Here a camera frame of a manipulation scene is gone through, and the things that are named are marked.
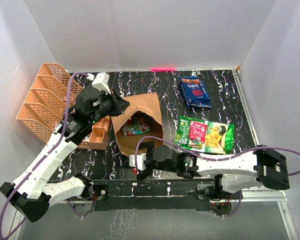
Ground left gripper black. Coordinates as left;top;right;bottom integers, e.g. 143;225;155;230
89;87;130;125

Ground brown paper bag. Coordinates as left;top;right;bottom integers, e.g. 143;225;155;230
111;92;163;157

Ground teal foxs candy bag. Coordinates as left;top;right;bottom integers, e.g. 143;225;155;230
121;116;152;136

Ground red snack packet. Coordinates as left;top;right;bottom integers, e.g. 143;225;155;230
189;120;208;143

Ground blue burts chips packet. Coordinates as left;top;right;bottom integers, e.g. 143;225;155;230
178;76;212;108

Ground green snack packet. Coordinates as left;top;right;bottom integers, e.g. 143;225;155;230
175;116;235;155

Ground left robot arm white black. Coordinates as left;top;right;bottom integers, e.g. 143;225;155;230
0;87;130;223

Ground pink tape strip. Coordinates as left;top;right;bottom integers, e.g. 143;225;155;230
151;66;176;72

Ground orange plastic file organizer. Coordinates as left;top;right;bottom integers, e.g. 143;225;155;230
16;63;111;151

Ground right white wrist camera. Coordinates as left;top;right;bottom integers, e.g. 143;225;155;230
129;153;147;175

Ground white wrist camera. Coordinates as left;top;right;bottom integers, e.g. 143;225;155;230
87;72;111;94
129;153;147;175

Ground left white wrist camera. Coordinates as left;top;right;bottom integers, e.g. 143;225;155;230
87;72;111;94

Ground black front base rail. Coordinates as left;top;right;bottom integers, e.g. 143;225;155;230
93;178;214;211

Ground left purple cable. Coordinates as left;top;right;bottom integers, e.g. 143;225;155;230
0;71;95;240

